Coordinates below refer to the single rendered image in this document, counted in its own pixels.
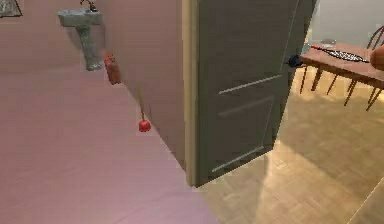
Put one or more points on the brown wooden chair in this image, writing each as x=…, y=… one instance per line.
x=376, y=36

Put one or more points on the black sink faucet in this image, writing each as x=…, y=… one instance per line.
x=90, y=5

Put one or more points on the grey room door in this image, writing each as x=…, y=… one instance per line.
x=240, y=83

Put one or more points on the grey framed wall mirror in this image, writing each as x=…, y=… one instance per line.
x=9, y=8

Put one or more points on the brown wooden table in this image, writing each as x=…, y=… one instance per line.
x=346, y=68

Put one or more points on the red toilet plunger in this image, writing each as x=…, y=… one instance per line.
x=144, y=125

